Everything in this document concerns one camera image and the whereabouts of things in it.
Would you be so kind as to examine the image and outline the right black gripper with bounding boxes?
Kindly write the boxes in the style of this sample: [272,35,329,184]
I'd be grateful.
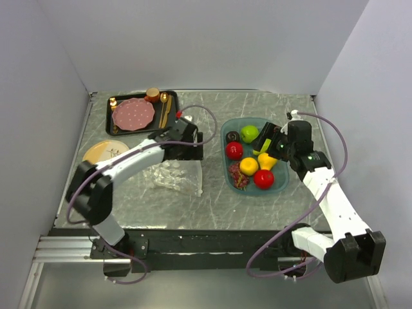
[250,122,295,163]

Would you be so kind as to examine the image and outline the clear polka dot zip bag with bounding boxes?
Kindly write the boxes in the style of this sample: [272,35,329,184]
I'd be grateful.
[143,160,203,197]

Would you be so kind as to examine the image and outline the green apple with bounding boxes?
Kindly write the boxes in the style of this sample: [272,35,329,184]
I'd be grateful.
[240,125,259,144]

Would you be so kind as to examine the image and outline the red apple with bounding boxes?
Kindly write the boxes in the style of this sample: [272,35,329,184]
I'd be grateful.
[225,142,243,161]
[253,169,275,190]

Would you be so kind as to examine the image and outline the yellow orange fruit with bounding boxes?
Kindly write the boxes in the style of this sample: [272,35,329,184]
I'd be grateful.
[239,157,259,176]

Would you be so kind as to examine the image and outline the red grape bunch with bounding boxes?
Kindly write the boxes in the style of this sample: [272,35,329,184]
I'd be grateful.
[228,162,249,190]

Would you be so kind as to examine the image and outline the green pear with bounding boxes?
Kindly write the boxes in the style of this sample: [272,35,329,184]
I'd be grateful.
[252,138,271,156]

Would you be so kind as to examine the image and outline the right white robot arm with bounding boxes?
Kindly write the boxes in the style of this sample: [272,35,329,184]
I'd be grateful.
[247,117,386,283]

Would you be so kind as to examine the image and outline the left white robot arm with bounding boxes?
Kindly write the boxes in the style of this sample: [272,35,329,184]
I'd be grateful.
[66,118,203,259]

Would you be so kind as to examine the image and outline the black serving tray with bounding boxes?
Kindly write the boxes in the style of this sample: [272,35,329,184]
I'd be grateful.
[106,93,167,136]

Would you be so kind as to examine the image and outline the teal plastic fruit tray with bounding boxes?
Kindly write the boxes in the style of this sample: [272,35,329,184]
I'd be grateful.
[220,117,290,196]

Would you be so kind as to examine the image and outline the gold spoon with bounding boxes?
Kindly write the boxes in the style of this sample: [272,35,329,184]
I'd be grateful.
[159,92,169,128]

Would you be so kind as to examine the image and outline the orange cup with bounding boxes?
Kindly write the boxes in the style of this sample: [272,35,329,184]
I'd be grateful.
[144,88,160,103]

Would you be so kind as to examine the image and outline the pink polka dot plate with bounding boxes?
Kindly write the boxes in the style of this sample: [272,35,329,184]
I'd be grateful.
[113,98,155,131]

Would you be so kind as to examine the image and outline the gold fork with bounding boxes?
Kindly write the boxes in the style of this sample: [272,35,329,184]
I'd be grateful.
[109,97,118,135]

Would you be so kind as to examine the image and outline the yellow floral plate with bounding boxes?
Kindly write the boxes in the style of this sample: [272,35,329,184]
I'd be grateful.
[82,140,129,164]

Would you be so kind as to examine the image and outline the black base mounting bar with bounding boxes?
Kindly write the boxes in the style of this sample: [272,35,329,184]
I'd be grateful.
[48,229,310,270]

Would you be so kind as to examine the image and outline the aluminium frame rail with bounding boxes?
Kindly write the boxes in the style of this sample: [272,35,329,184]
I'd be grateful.
[33,234,97,262]

